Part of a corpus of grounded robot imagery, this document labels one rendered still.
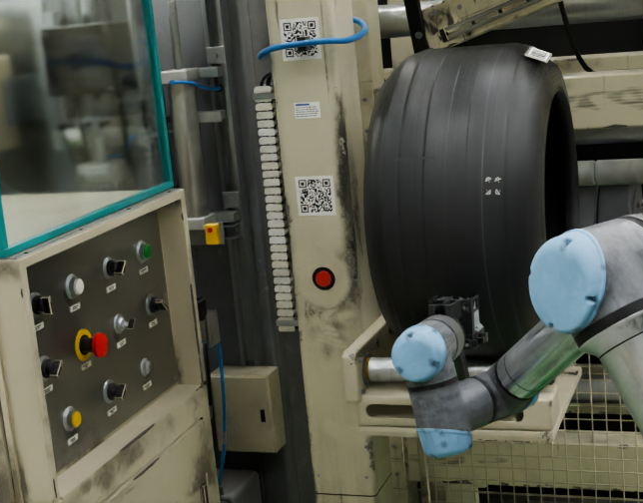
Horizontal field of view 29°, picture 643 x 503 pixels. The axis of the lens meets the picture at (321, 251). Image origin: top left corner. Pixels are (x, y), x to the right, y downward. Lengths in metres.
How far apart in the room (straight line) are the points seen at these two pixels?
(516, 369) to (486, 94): 0.51
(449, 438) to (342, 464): 0.68
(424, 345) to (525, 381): 0.17
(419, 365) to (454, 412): 0.09
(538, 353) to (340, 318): 0.66
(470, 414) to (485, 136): 0.48
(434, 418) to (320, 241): 0.64
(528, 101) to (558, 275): 0.65
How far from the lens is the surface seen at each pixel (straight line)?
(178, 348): 2.35
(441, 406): 1.82
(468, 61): 2.21
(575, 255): 1.51
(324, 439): 2.48
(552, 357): 1.80
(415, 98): 2.15
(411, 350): 1.79
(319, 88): 2.30
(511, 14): 2.61
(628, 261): 1.54
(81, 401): 2.06
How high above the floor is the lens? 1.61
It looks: 12 degrees down
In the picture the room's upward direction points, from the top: 5 degrees counter-clockwise
